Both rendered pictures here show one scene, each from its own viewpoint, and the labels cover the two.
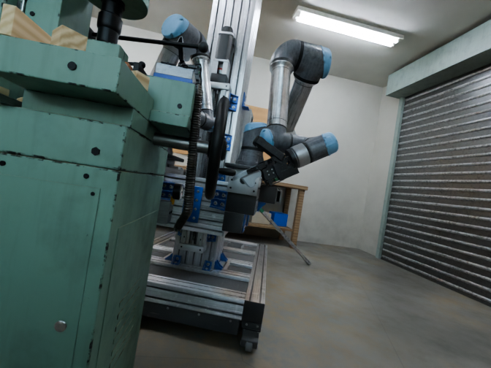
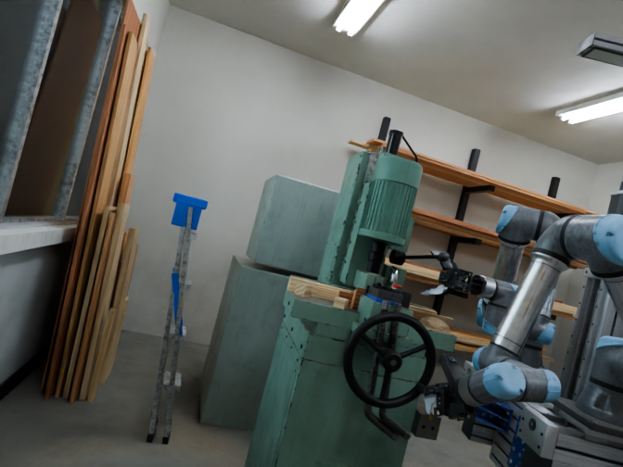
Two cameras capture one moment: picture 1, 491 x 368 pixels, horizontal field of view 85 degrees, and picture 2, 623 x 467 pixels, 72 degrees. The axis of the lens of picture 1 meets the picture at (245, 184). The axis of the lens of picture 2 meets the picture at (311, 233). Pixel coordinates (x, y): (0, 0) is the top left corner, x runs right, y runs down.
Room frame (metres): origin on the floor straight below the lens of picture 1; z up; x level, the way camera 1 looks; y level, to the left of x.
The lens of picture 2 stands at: (0.34, -1.15, 1.09)
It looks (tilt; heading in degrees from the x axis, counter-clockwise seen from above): 1 degrees up; 85
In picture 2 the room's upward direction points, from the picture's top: 14 degrees clockwise
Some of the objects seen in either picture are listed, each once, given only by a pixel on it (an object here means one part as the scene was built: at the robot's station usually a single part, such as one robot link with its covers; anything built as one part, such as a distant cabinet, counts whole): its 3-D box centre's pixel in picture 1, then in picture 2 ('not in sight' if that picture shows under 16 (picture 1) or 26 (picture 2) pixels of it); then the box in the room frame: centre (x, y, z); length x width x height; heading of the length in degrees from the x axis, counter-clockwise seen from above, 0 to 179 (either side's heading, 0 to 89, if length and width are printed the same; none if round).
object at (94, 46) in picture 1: (96, 60); (368, 283); (0.73, 0.45, 0.99); 0.14 x 0.07 x 0.09; 96
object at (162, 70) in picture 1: (176, 79); (389, 295); (0.76, 0.24, 0.99); 0.13 x 0.11 x 0.06; 6
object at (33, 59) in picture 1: (136, 114); (371, 322); (0.74, 0.33, 0.87); 0.61 x 0.30 x 0.06; 6
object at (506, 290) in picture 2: not in sight; (502, 293); (1.17, 0.29, 1.09); 0.11 x 0.08 x 0.09; 6
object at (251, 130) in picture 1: (256, 136); (621, 360); (1.38, -0.01, 0.98); 0.13 x 0.12 x 0.14; 100
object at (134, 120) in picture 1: (115, 128); (362, 333); (0.74, 0.37, 0.82); 0.40 x 0.21 x 0.04; 6
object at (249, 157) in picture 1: (250, 158); (609, 399); (1.38, -0.01, 0.87); 0.15 x 0.15 x 0.10
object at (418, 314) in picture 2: not in sight; (386, 308); (0.82, 0.44, 0.92); 0.55 x 0.02 x 0.04; 6
